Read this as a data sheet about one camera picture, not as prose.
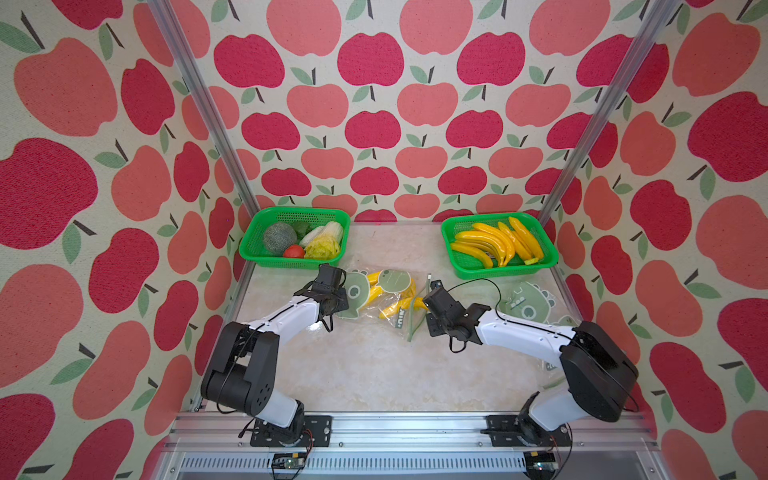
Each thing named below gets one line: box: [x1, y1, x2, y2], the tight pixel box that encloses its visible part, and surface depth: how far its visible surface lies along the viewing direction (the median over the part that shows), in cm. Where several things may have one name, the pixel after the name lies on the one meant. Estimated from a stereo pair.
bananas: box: [363, 271, 428, 319], surface depth 91 cm
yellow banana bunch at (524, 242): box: [498, 216, 545, 265], surface depth 109 cm
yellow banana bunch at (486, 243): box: [451, 223, 515, 268], surface depth 110 cm
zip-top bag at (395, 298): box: [337, 269, 432, 342], surface depth 92 cm
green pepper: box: [291, 220, 313, 239], surface depth 116 cm
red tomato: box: [284, 244, 305, 259], surface depth 106 cm
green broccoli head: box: [263, 222, 297, 256], surface depth 106 cm
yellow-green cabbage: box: [299, 221, 343, 261], surface depth 109 cm
